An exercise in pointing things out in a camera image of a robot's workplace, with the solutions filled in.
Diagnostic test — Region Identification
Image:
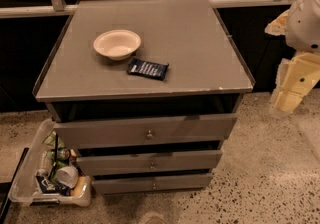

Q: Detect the green soda can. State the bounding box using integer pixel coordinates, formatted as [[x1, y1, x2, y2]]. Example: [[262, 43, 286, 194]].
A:
[[50, 148, 70, 161]]

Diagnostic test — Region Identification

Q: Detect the yellow sponge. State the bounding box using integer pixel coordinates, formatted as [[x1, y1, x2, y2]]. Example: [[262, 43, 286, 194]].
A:
[[70, 176, 86, 197]]

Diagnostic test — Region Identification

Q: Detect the grey drawer cabinet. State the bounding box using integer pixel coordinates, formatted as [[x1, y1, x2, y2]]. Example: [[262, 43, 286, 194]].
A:
[[34, 0, 253, 181]]

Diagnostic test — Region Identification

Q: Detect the white bowl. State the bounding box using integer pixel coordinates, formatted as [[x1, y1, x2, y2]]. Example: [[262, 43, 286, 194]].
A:
[[93, 30, 141, 61]]

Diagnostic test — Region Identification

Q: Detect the white paper cup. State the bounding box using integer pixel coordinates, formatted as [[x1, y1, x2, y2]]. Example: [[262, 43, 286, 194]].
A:
[[56, 166, 79, 188]]

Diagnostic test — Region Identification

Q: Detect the green chip bag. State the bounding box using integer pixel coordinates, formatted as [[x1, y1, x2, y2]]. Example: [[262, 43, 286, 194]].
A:
[[43, 131, 65, 149]]

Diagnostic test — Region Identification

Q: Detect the grey bottom drawer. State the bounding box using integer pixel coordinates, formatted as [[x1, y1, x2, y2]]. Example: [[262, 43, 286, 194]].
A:
[[92, 173, 212, 194]]

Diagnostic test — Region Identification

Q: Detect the grey top drawer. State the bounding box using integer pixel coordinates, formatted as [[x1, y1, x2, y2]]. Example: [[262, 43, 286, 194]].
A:
[[54, 114, 237, 149]]

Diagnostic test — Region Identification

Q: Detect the clear plastic bottle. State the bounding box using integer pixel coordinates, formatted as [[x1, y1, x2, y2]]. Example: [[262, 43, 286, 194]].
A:
[[36, 151, 53, 177]]

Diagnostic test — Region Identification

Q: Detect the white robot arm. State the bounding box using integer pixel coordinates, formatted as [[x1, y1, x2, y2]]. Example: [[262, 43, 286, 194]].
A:
[[265, 0, 320, 118]]

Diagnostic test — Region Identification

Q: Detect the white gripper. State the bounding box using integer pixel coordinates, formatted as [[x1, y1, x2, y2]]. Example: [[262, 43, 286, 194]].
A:
[[269, 51, 320, 118]]

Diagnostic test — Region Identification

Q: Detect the blue white snack bag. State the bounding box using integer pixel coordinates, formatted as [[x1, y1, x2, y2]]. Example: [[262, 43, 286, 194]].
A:
[[35, 176, 70, 196]]

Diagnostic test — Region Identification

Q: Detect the blue snack packet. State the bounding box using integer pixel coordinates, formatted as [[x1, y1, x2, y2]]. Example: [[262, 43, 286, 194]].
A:
[[126, 58, 169, 81]]

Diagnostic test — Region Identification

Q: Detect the clear plastic bin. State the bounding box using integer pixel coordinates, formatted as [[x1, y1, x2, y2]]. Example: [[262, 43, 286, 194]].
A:
[[9, 119, 91, 207]]

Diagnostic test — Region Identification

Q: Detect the grey drawer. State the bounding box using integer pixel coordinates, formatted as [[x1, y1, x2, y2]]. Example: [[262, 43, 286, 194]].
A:
[[54, 114, 237, 149], [77, 150, 222, 176], [92, 173, 212, 194]]

